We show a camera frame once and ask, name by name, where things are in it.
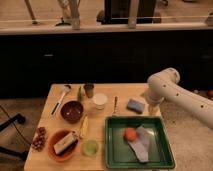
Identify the green plastic cup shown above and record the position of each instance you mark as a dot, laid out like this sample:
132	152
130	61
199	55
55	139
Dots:
90	148

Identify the white plastic cup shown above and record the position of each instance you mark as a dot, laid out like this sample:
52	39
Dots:
100	100

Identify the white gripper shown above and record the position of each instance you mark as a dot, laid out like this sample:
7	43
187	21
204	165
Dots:
153	100

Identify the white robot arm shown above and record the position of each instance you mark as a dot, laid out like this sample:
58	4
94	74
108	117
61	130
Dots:
164	85

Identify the orange fruit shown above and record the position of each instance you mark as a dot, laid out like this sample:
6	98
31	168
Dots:
130	134

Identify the blue sponge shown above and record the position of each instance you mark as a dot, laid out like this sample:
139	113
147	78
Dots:
135	106

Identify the green vegetable piece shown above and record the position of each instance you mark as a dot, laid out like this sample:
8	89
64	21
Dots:
79	94

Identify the black stand base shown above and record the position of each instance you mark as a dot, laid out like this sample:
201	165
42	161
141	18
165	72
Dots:
8	134

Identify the orange bowl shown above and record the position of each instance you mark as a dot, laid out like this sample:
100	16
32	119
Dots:
67	154

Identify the dark red bowl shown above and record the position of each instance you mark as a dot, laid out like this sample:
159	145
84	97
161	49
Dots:
72	111

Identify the brown white box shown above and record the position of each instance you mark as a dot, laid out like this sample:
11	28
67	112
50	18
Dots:
64	143

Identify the bunch of brown grapes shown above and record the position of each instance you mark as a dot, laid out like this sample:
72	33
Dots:
39	142

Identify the green plastic tray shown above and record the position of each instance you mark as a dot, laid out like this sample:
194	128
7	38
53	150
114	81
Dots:
119	154

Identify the small metal cup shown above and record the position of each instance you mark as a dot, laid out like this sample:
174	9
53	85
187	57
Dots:
89	89

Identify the grey cloth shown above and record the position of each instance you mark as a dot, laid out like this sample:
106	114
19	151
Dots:
141	144

